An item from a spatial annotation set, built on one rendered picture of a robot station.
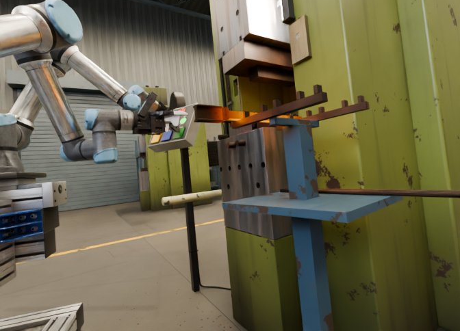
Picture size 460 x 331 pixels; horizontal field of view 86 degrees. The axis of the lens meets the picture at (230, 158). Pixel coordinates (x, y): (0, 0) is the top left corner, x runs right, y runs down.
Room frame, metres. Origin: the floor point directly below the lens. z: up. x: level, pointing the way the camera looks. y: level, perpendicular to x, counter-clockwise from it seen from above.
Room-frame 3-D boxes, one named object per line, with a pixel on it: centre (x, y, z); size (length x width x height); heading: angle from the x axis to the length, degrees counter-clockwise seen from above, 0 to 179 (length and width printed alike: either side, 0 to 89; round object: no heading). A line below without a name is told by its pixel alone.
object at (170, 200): (1.46, 0.20, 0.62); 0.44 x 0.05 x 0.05; 122
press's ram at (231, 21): (1.29, -0.26, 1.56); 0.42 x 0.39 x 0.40; 122
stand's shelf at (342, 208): (0.72, -0.20, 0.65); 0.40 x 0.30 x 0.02; 38
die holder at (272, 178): (1.29, -0.28, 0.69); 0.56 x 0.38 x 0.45; 122
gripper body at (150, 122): (0.96, 0.30, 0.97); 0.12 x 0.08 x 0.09; 122
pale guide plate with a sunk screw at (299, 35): (1.02, -0.34, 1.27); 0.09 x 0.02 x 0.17; 32
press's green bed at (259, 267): (1.29, -0.28, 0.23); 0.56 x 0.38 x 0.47; 122
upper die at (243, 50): (1.33, -0.24, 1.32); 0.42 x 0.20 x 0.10; 122
